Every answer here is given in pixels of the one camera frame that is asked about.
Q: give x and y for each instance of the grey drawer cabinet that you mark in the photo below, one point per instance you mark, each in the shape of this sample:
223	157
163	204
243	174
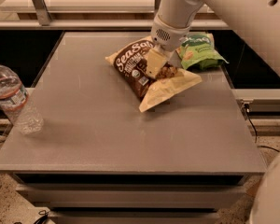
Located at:
193	195

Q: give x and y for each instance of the green chip bag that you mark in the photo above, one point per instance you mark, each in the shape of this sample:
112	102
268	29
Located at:
198	51

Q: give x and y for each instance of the clear plastic water bottle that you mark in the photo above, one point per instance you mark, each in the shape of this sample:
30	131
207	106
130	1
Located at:
16	103

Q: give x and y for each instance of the metal window frame rail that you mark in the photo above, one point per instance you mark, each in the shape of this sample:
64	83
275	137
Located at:
77	14

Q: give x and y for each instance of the brown sea salt chip bag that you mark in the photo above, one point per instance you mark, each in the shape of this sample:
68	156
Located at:
131	63

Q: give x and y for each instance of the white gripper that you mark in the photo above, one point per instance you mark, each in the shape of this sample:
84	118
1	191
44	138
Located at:
168	37

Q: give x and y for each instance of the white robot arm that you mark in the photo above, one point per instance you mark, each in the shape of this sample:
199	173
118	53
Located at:
257	22

